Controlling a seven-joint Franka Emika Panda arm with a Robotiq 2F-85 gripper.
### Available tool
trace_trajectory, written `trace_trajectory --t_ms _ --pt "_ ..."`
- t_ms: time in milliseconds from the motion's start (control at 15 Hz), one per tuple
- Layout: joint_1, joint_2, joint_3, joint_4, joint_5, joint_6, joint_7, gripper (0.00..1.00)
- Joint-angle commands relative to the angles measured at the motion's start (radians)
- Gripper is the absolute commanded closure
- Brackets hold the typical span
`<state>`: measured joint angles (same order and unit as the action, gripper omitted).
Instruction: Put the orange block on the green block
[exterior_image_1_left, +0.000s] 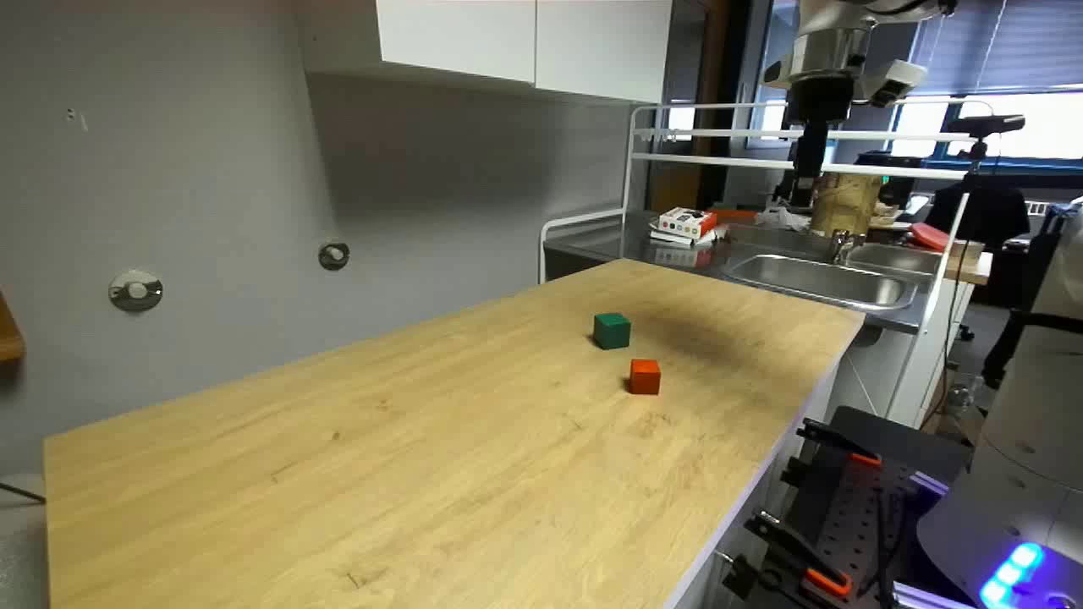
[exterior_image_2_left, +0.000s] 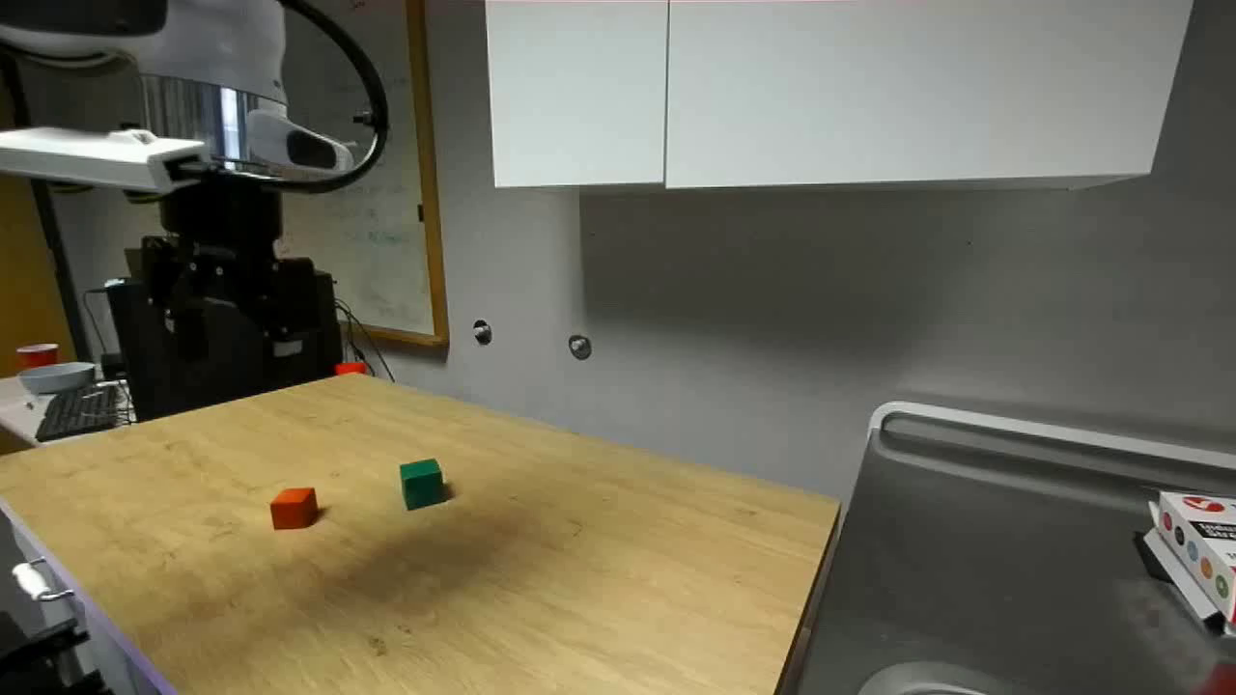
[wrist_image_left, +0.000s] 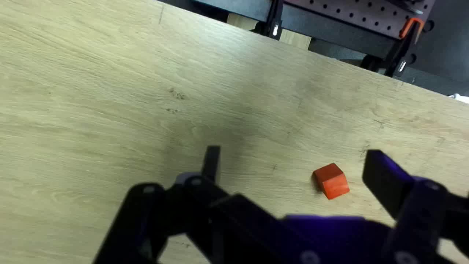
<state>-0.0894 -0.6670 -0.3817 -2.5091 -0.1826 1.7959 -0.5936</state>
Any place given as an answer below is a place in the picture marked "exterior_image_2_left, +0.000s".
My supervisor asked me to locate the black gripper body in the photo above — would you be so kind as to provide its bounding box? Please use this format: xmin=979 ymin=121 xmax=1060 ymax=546
xmin=106 ymin=177 xmax=339 ymax=422

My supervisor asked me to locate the orange block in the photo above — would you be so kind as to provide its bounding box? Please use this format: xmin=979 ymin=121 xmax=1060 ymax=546
xmin=272 ymin=487 xmax=322 ymax=530

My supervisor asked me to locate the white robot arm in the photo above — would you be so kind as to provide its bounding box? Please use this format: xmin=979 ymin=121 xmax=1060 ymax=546
xmin=0 ymin=0 xmax=376 ymax=422

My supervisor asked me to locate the green block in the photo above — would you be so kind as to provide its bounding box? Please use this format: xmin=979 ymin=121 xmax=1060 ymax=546
xmin=398 ymin=460 xmax=450 ymax=510

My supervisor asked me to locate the red cup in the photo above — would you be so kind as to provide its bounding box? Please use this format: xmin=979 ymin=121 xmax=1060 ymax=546
xmin=16 ymin=344 xmax=64 ymax=371

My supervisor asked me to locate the wood framed whiteboard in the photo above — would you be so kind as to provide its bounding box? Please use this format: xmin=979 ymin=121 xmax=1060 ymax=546
xmin=280 ymin=0 xmax=450 ymax=352

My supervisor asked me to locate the stainless steel sink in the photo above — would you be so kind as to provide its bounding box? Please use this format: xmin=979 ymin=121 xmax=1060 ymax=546
xmin=791 ymin=403 xmax=1236 ymax=695

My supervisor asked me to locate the colourful card box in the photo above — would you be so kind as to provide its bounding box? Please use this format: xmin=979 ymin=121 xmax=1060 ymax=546
xmin=1150 ymin=489 xmax=1236 ymax=639

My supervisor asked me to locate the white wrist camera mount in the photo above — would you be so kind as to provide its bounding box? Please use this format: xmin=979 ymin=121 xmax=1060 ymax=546
xmin=0 ymin=128 xmax=213 ymax=195

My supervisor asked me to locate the round metal wall fitting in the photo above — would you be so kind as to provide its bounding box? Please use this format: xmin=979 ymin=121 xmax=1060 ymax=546
xmin=470 ymin=322 xmax=494 ymax=344

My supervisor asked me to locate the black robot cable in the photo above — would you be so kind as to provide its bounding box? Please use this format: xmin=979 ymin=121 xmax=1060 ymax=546
xmin=275 ymin=0 xmax=394 ymax=196

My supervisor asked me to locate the white wall cabinet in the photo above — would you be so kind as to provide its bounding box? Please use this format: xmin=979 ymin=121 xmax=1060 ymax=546
xmin=485 ymin=0 xmax=1195 ymax=191

